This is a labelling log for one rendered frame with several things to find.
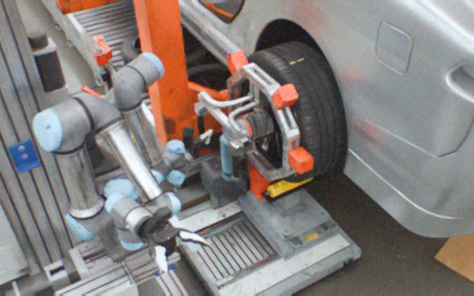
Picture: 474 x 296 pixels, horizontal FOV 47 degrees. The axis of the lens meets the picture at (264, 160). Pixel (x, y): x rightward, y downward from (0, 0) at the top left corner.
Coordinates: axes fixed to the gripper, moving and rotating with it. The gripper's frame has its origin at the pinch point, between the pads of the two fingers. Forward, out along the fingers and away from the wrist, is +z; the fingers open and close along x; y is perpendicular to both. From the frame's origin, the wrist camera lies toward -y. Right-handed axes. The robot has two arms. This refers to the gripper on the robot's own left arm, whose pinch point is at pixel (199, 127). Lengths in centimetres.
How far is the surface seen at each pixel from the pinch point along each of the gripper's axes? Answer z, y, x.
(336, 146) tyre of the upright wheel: -3, -3, 66
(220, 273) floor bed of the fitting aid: -24, 79, 13
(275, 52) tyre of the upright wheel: 18, -34, 33
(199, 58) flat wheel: 117, 34, -40
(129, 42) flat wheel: 125, 33, -95
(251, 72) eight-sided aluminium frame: 8.0, -29.1, 24.2
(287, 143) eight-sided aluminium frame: -14.3, -9.6, 45.3
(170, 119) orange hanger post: 15.9, 10.2, -21.4
